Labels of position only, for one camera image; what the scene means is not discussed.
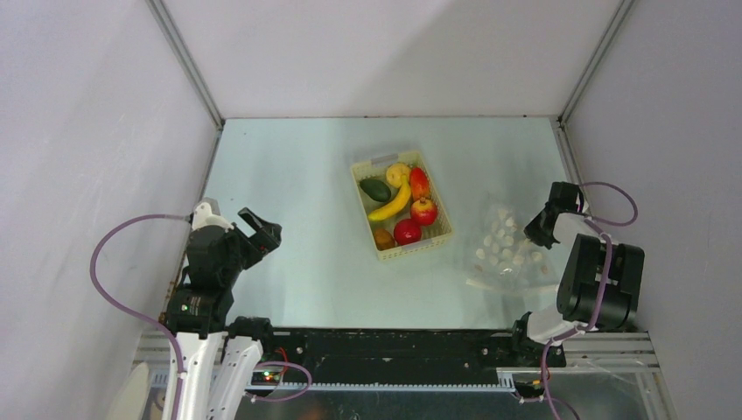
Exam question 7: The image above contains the clear dotted zip bag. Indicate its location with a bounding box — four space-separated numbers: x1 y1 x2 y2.
463 194 558 298

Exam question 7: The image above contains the red apple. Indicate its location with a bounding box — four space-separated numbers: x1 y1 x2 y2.
393 218 423 246

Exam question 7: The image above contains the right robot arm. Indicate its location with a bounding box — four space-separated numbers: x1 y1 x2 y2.
508 182 645 366

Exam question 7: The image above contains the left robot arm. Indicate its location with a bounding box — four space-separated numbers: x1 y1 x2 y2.
163 201 282 419

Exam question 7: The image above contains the green avocado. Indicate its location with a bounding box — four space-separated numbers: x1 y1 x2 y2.
359 178 392 203

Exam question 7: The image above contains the red pomegranate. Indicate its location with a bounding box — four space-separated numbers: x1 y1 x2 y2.
410 197 438 226

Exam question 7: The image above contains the red mango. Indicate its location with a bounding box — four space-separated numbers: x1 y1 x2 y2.
409 167 431 201

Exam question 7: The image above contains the small circuit board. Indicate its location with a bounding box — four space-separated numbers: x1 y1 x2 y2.
251 371 283 386

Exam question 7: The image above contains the yellow plastic basket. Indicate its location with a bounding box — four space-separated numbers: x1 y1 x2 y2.
350 150 453 261

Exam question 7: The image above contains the yellow lemon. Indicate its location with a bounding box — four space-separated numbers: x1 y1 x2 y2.
386 163 411 188

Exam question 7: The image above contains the yellow banana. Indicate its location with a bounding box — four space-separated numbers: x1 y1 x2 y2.
367 177 412 222

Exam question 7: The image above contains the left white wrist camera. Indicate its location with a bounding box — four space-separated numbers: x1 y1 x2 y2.
191 198 233 231

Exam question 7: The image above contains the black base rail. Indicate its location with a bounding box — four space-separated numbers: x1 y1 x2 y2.
259 328 566 387

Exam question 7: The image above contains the white perforated cable tray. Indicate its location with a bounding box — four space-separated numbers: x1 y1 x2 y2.
150 370 517 392

